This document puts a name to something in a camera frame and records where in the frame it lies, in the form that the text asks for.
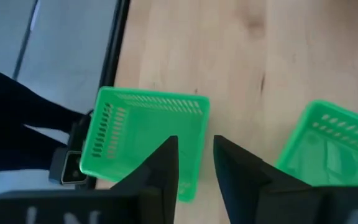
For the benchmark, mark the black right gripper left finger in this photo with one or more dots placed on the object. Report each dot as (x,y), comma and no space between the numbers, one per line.
(154,193)

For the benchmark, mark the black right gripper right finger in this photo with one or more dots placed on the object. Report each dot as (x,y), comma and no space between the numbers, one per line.
(259,193)

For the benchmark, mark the green slotted plastic basket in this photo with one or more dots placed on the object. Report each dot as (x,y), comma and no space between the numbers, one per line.
(331,149)
(148,124)

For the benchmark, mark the small grey table-level camera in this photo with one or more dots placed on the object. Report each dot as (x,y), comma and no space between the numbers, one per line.
(71,168)

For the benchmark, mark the black table frame rail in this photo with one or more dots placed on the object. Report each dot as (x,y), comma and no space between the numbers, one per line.
(113,46)

